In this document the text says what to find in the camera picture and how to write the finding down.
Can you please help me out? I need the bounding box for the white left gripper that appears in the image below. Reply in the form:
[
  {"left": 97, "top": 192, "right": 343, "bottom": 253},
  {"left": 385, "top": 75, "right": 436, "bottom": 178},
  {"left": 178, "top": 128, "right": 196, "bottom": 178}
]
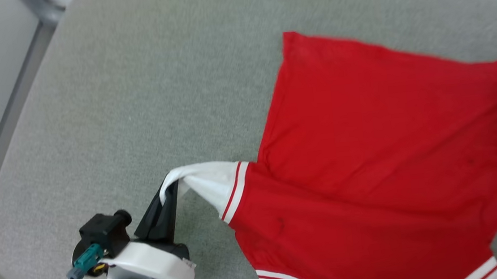
[{"left": 95, "top": 179, "right": 197, "bottom": 279}]

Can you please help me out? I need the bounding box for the red shirt with white sleeves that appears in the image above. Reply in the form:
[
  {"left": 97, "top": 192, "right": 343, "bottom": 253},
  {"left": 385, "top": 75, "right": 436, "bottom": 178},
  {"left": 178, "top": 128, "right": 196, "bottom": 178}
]
[{"left": 147, "top": 13, "right": 497, "bottom": 279}]

